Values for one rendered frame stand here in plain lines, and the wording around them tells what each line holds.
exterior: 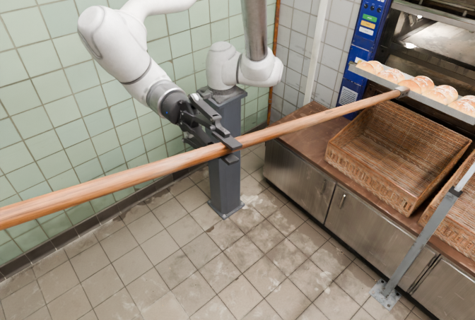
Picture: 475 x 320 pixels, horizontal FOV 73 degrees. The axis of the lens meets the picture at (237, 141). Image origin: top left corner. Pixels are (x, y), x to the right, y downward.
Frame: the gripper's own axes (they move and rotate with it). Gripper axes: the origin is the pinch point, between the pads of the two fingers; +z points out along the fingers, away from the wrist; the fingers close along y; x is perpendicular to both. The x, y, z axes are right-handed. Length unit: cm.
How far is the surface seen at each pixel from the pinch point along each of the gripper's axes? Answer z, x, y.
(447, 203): 35, -101, 35
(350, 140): -29, -144, 54
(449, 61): -2, -153, -8
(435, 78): -5, -157, 3
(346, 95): -50, -161, 35
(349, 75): -52, -158, 21
